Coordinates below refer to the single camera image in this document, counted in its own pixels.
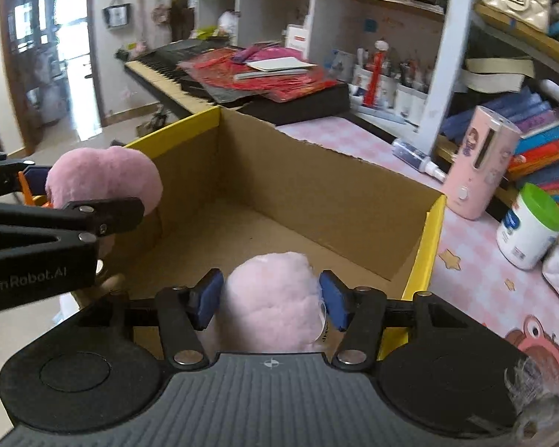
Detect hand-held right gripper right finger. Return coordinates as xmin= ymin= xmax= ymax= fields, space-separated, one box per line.
xmin=319 ymin=269 xmax=463 ymax=371

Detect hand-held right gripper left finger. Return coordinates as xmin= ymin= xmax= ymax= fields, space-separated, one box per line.
xmin=92 ymin=269 xmax=225 ymax=371

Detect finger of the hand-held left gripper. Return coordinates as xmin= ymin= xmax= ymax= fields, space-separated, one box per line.
xmin=0 ymin=197 xmax=146 ymax=265
xmin=0 ymin=151 xmax=53 ymax=202

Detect pink plush toy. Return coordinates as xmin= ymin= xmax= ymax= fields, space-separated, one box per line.
xmin=45 ymin=145 xmax=164 ymax=224
xmin=200 ymin=251 xmax=329 ymax=354

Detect yellow cardboard box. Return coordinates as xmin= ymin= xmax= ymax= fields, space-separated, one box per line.
xmin=72 ymin=105 xmax=448 ymax=351

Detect wooden door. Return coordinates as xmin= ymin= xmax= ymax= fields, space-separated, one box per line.
xmin=0 ymin=0 xmax=95 ymax=152

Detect pink printed desk mat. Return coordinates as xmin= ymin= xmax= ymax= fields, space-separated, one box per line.
xmin=275 ymin=112 xmax=559 ymax=385

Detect black electronic keyboard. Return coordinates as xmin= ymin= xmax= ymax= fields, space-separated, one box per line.
xmin=123 ymin=39 xmax=243 ymax=119

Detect small clear spray bottle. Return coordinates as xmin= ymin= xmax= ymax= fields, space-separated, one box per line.
xmin=391 ymin=138 xmax=448 ymax=183

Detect pink cylindrical humidifier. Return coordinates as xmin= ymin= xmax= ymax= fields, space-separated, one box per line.
xmin=446 ymin=105 xmax=523 ymax=221

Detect white jar with green lid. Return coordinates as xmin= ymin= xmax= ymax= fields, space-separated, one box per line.
xmin=496 ymin=182 xmax=559 ymax=271

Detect white pen holders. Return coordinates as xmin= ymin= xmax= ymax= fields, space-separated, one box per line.
xmin=353 ymin=63 xmax=432 ymax=124

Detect stack of red papers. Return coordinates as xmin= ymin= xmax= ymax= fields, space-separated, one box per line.
xmin=179 ymin=47 xmax=339 ymax=103

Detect grey fluffy tuft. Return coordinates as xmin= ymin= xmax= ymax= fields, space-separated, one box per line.
xmin=504 ymin=358 xmax=559 ymax=439

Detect white plastic bag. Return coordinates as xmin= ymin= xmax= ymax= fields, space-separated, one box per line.
xmin=216 ymin=9 xmax=240 ymax=37

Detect white card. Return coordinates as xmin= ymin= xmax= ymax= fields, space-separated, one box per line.
xmin=249 ymin=57 xmax=319 ymax=76

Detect red and white toy stick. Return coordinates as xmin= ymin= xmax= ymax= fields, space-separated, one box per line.
xmin=364 ymin=39 xmax=391 ymax=106

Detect row of colourful books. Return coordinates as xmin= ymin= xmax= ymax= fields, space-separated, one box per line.
xmin=440 ymin=88 xmax=559 ymax=239

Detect white shelf unit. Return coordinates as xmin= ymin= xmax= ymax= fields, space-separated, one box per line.
xmin=195 ymin=0 xmax=477 ymax=159

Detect cream flat-lying book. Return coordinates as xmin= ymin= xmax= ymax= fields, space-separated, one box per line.
xmin=465 ymin=56 xmax=537 ymax=95

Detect wooden bookshelf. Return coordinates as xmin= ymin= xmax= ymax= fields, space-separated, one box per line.
xmin=435 ymin=0 xmax=559 ymax=210

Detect black-trimmed wall-hung bag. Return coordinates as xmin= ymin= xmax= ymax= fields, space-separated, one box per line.
xmin=103 ymin=3 xmax=132 ymax=30

